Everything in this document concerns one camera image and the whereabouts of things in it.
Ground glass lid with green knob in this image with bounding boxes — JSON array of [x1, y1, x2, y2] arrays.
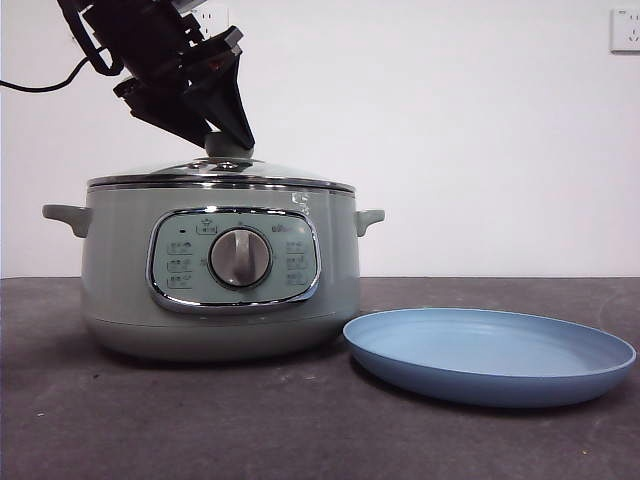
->
[[85, 130, 357, 193]]

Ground pale green electric steamer pot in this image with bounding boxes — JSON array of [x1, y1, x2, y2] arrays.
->
[[41, 186, 386, 362]]

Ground blue round plate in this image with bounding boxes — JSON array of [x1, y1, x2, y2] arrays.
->
[[342, 308, 637, 409]]

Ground white wall socket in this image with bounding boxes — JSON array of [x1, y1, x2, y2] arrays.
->
[[192, 6, 231, 34], [609, 8, 640, 55]]

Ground black cable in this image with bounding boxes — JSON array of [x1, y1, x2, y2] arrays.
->
[[0, 54, 92, 94]]

